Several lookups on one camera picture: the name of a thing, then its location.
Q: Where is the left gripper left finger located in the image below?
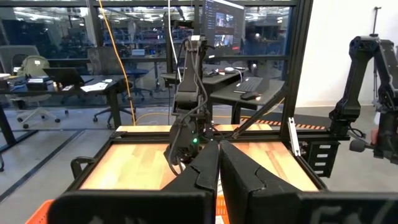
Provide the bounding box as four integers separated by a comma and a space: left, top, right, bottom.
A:
161, 140, 220, 200

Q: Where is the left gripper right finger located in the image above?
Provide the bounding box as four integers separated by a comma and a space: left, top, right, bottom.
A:
219, 140, 302, 224

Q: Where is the black keyboard desk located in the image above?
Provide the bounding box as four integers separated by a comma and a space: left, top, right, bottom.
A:
210, 77, 286, 125

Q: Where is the small black desk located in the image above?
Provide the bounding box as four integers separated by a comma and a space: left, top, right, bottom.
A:
160, 65, 248, 108

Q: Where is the black computer mouse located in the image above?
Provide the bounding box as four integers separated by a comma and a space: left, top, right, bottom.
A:
239, 91, 260, 101

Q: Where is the long black desk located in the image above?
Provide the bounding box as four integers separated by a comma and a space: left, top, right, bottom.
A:
0, 74, 126, 147

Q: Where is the black office chair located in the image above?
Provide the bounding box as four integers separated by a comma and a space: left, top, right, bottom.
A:
92, 79, 137, 130

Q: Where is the dark blue office chair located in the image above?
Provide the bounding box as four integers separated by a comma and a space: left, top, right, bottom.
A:
123, 63, 155, 102

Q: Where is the black keyboard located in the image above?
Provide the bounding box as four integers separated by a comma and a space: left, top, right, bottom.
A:
233, 77, 264, 94

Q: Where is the white paper sheet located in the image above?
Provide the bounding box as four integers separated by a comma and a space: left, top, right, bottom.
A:
80, 82, 109, 93

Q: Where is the large monitor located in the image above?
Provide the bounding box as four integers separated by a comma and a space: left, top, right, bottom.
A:
203, 0, 246, 58

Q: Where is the black laptop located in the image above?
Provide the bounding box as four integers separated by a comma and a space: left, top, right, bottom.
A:
42, 67, 94, 88

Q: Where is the black desk box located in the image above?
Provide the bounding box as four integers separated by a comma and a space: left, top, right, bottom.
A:
26, 77, 48, 91

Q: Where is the orange plastic basket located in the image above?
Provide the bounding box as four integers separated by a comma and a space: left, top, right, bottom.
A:
24, 195, 231, 224

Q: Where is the beige office chair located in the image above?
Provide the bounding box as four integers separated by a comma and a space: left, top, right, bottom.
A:
12, 55, 62, 129

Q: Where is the black stand pole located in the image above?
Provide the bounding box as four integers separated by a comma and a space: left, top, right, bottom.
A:
369, 6, 382, 105

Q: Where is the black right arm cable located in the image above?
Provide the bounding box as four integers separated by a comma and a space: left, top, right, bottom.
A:
164, 37, 218, 177

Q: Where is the white metal bracket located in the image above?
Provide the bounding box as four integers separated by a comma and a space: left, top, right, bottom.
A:
287, 117, 302, 157

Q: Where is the hazard-striped cable cover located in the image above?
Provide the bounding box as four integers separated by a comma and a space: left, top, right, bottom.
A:
241, 118, 326, 131

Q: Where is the yellow cable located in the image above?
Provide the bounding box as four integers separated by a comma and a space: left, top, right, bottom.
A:
98, 0, 285, 126

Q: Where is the black table handle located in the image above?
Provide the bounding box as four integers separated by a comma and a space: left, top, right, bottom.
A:
70, 156, 96, 180

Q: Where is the black aluminium frame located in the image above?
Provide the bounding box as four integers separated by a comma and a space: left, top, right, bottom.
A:
0, 0, 352, 194

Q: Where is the white cable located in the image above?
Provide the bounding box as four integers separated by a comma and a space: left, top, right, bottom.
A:
167, 0, 186, 125

